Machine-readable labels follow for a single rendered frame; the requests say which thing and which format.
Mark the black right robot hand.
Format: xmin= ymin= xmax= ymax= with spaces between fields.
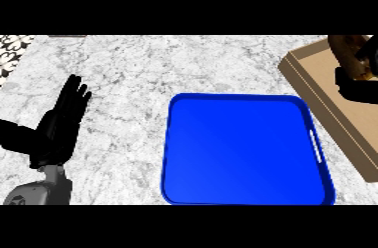
xmin=334 ymin=35 xmax=378 ymax=105

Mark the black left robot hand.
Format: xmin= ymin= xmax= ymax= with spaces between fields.
xmin=0 ymin=74 xmax=93 ymax=170

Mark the brown sweet potato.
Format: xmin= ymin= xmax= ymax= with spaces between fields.
xmin=327 ymin=35 xmax=374 ymax=82

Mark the brown cardboard box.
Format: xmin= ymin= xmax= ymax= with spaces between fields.
xmin=278 ymin=35 xmax=378 ymax=183

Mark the blue plastic tray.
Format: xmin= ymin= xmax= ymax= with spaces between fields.
xmin=160 ymin=92 xmax=337 ymax=206

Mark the black white patterned tile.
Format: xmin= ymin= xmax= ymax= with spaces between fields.
xmin=0 ymin=35 xmax=37 ymax=87

